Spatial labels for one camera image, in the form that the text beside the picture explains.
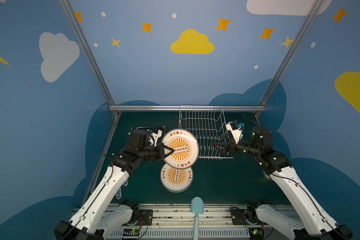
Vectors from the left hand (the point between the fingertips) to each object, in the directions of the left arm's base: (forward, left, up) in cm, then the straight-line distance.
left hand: (173, 149), depth 70 cm
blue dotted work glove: (-13, +31, -26) cm, 42 cm away
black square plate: (+6, +8, +7) cm, 13 cm away
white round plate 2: (-6, -1, -25) cm, 26 cm away
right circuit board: (-30, -42, -29) cm, 60 cm away
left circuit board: (-31, +20, -29) cm, 47 cm away
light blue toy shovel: (-20, -13, -25) cm, 34 cm away
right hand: (+4, -22, +4) cm, 23 cm away
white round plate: (+2, -6, -2) cm, 7 cm away
